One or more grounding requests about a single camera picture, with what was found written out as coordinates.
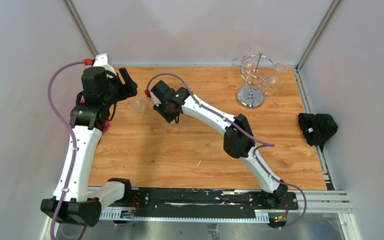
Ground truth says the patterned clear wine glass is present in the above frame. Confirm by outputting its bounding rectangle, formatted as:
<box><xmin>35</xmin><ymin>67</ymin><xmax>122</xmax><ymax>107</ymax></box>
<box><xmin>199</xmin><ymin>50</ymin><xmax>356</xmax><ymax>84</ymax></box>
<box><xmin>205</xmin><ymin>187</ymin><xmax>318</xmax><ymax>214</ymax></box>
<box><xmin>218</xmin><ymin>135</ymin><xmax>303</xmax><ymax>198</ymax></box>
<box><xmin>127</xmin><ymin>94</ymin><xmax>145</xmax><ymax>116</ymax></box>

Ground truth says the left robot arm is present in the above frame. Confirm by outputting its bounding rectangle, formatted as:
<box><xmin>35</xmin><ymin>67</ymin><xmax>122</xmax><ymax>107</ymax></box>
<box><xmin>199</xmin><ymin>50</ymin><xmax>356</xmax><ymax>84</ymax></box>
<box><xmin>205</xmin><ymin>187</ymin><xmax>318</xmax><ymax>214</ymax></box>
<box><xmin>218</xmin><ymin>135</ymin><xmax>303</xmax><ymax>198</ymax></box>
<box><xmin>40</xmin><ymin>66</ymin><xmax>138</xmax><ymax>227</ymax></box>

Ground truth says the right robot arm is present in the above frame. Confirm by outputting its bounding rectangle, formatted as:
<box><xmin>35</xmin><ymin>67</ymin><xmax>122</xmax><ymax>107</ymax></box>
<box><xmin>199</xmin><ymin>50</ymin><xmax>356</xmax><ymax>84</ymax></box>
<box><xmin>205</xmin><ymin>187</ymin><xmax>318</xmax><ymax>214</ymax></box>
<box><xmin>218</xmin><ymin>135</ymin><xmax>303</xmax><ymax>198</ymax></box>
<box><xmin>145</xmin><ymin>85</ymin><xmax>288</xmax><ymax>209</ymax></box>

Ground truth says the chrome wine glass rack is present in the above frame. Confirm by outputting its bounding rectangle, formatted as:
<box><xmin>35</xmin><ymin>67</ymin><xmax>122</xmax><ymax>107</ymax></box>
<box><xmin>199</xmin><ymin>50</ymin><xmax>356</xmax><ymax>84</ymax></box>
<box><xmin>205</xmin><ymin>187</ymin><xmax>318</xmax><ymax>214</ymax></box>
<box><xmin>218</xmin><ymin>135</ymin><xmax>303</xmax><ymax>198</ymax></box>
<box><xmin>232</xmin><ymin>51</ymin><xmax>275</xmax><ymax>109</ymax></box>

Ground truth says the clear wine glass back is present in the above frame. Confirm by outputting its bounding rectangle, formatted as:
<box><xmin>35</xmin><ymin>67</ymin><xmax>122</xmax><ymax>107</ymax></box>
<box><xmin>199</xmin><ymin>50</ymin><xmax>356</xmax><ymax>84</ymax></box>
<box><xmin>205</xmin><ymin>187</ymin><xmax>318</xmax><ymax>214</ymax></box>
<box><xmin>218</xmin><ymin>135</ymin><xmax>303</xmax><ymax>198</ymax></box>
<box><xmin>248</xmin><ymin>46</ymin><xmax>261</xmax><ymax>63</ymax></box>

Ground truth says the pink cloth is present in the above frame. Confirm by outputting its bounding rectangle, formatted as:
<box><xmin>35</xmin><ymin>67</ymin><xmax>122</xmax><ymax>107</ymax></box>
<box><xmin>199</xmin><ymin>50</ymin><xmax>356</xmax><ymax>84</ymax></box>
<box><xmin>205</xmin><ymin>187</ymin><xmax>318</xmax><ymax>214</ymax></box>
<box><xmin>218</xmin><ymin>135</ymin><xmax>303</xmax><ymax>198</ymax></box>
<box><xmin>80</xmin><ymin>97</ymin><xmax>110</xmax><ymax>133</ymax></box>

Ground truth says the black cloth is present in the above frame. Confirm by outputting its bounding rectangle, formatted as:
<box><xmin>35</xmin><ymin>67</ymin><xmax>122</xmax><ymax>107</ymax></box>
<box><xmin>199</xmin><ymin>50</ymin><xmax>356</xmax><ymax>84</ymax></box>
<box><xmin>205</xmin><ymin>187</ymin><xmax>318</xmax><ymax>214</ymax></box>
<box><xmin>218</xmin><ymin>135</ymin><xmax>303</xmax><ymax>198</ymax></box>
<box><xmin>298</xmin><ymin>113</ymin><xmax>338</xmax><ymax>149</ymax></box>

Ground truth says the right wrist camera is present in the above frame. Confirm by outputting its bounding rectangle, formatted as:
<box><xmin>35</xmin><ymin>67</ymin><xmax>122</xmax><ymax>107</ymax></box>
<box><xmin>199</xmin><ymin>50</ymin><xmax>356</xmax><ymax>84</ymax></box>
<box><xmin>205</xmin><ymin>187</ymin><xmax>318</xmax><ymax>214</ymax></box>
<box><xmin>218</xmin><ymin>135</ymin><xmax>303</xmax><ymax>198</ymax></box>
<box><xmin>144</xmin><ymin>80</ymin><xmax>175</xmax><ymax>107</ymax></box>

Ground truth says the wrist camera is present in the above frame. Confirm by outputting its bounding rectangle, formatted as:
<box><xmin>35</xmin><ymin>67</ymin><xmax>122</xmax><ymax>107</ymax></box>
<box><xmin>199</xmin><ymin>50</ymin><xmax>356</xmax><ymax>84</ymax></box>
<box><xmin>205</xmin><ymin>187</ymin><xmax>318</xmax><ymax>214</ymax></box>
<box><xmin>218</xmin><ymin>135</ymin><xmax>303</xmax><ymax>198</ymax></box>
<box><xmin>83</xmin><ymin>53</ymin><xmax>117</xmax><ymax>75</ymax></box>
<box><xmin>144</xmin><ymin>80</ymin><xmax>175</xmax><ymax>107</ymax></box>

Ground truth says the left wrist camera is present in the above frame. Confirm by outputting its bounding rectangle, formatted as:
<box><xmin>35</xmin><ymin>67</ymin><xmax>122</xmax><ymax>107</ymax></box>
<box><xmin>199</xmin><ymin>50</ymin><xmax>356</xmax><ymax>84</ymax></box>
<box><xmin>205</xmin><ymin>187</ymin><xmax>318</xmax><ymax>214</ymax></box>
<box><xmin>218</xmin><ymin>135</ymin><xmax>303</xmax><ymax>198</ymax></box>
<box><xmin>83</xmin><ymin>53</ymin><xmax>117</xmax><ymax>75</ymax></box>

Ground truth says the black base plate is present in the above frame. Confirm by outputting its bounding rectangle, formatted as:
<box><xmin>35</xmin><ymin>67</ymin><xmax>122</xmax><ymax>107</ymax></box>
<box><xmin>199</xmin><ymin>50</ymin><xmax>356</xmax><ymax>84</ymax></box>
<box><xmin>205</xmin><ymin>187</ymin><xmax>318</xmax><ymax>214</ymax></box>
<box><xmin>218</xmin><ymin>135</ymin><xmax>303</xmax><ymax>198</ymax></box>
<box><xmin>100</xmin><ymin>187</ymin><xmax>299</xmax><ymax>220</ymax></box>

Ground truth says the aluminium frame rail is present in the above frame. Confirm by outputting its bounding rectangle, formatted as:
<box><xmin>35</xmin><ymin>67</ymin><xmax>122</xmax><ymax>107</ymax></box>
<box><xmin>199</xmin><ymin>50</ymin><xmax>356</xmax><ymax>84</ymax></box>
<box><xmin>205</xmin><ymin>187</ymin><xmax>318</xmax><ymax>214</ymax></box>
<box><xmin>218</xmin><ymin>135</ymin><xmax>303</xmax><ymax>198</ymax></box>
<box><xmin>100</xmin><ymin>187</ymin><xmax>352</xmax><ymax>224</ymax></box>

